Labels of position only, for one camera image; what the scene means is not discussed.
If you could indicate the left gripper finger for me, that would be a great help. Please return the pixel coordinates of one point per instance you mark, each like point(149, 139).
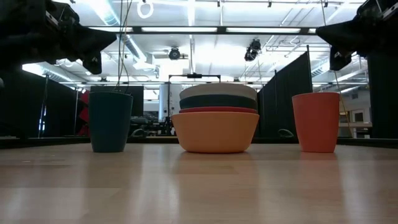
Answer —
point(93, 65)
point(93, 40)

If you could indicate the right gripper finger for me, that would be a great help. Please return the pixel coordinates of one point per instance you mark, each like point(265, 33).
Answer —
point(345, 34)
point(339, 60)

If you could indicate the dark blue cup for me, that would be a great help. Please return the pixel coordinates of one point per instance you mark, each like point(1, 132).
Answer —
point(110, 124)

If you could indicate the orange cup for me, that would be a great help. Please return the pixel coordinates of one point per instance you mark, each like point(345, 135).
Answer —
point(315, 124)

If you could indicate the white bowl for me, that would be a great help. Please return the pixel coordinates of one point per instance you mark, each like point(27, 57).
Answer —
point(217, 90)

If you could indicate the dark blue bowl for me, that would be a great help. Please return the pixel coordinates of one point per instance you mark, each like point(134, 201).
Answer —
point(217, 102)

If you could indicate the red bowl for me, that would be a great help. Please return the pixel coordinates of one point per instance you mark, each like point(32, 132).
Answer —
point(217, 109)

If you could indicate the orange bowl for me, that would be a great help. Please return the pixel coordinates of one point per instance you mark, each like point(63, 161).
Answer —
point(214, 132)

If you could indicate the white desk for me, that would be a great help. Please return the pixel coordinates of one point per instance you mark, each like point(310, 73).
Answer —
point(351, 124)

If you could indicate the black partition panel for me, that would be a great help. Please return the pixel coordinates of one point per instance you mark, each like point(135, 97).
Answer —
point(280, 102)

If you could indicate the black curtain partition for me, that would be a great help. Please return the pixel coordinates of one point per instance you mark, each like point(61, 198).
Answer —
point(21, 105)

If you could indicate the white cylinder tank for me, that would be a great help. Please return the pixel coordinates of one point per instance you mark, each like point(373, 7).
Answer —
point(163, 102)

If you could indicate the black ceiling spot lamp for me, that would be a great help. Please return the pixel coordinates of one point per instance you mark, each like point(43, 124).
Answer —
point(174, 53)
point(252, 49)

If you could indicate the silver ceiling duct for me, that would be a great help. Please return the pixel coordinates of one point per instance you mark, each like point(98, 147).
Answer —
point(53, 73)

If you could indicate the large black partition wall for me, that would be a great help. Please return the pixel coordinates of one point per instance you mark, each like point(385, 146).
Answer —
point(382, 99)

